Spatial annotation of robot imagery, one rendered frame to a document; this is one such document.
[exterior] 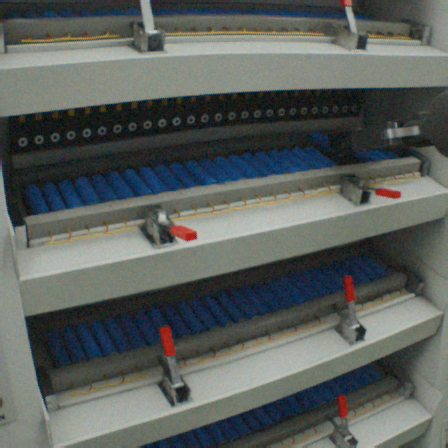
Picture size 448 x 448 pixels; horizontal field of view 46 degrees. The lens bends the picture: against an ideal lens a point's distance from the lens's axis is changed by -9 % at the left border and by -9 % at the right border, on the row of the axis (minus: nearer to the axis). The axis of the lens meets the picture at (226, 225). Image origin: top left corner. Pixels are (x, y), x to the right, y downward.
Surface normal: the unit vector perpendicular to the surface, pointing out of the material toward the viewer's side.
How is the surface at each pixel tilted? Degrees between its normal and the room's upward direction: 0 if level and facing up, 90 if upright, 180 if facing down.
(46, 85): 108
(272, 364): 18
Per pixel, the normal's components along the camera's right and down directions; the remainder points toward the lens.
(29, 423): 0.49, 0.21
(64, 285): 0.48, 0.49
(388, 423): 0.11, -0.85
